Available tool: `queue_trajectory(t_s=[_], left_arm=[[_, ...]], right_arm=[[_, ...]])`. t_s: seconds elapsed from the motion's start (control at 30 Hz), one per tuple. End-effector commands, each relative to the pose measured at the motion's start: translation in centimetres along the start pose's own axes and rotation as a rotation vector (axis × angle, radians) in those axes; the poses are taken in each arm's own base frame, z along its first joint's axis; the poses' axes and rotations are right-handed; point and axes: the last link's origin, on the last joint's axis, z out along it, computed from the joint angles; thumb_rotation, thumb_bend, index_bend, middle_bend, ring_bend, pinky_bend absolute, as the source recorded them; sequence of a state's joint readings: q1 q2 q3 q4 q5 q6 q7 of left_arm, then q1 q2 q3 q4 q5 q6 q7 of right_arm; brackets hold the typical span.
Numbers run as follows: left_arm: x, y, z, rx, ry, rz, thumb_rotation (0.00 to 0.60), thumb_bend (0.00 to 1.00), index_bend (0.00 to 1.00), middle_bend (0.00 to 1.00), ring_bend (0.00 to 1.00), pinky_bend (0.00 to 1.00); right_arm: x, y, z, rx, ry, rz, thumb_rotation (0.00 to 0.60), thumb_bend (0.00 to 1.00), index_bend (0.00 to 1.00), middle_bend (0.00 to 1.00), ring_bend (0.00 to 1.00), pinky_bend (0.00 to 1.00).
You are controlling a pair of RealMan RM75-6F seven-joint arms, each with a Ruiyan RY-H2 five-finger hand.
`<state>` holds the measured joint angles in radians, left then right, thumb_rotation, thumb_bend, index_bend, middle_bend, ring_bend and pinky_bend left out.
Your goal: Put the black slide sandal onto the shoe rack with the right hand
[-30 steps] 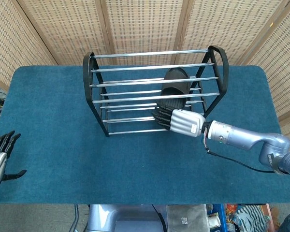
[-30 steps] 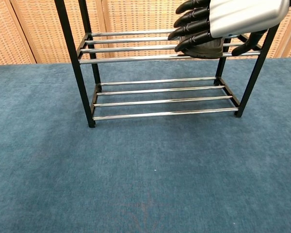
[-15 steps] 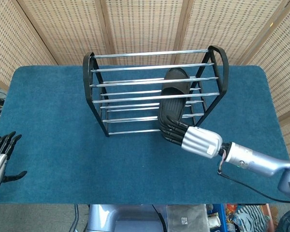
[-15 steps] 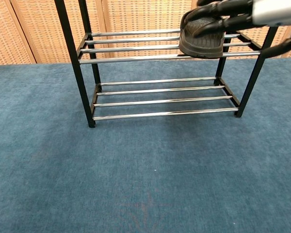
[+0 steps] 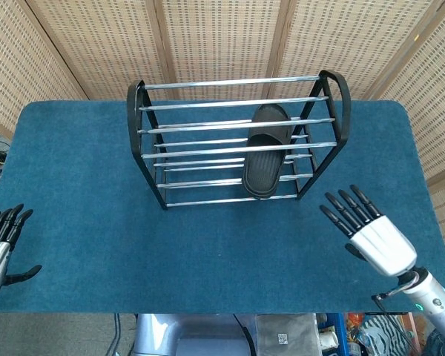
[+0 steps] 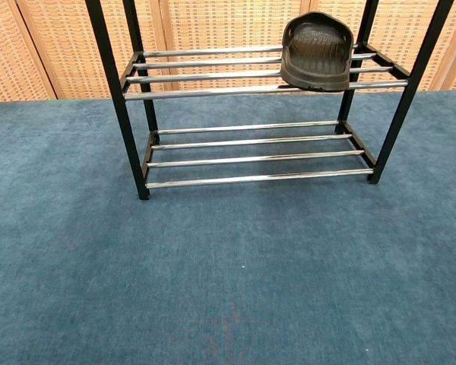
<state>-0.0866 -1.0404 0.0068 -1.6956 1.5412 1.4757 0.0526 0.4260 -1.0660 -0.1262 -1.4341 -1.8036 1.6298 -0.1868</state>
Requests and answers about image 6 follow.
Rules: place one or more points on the black rubber slipper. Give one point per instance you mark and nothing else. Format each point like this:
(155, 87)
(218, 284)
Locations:
(315, 61)

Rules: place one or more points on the black metal shoe rack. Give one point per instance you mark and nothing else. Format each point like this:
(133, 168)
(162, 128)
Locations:
(213, 91)

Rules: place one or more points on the blue table cloth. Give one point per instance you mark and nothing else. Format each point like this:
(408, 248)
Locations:
(213, 266)

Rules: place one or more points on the woven rattan folding screen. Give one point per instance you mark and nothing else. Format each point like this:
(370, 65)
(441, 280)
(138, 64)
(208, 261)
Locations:
(220, 26)

